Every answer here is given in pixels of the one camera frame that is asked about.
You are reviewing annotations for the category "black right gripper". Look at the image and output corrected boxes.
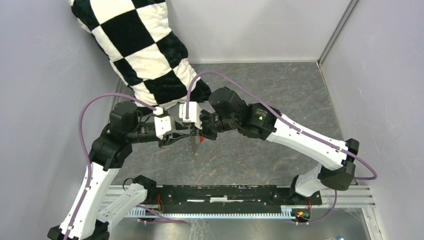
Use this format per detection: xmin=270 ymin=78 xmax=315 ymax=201
xmin=190 ymin=109 xmax=239 ymax=141

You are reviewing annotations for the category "silver keyring with red tool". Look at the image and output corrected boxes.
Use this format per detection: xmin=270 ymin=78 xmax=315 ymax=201
xmin=188 ymin=131 xmax=204 ymax=156

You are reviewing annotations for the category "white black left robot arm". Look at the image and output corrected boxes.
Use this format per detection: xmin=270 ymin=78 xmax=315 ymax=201
xmin=47 ymin=101 xmax=176 ymax=240

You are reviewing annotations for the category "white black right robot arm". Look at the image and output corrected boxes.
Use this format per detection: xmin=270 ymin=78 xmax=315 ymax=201
xmin=179 ymin=87 xmax=359 ymax=204

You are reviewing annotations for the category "black white checkered pillow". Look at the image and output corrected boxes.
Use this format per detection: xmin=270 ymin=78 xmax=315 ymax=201
xmin=70 ymin=0 xmax=212 ymax=109

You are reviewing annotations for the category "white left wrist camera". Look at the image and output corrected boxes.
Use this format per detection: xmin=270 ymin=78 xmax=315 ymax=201
xmin=152 ymin=107 xmax=172 ymax=140

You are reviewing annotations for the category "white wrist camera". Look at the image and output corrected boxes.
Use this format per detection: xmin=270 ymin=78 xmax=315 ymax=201
xmin=152 ymin=107 xmax=172 ymax=140
xmin=178 ymin=101 xmax=202 ymax=130

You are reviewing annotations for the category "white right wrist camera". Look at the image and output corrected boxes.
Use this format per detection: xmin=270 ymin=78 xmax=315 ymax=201
xmin=178 ymin=101 xmax=202 ymax=130

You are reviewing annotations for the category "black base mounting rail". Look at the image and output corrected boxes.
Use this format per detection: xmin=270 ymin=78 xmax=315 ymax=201
xmin=144 ymin=185 xmax=323 ymax=214

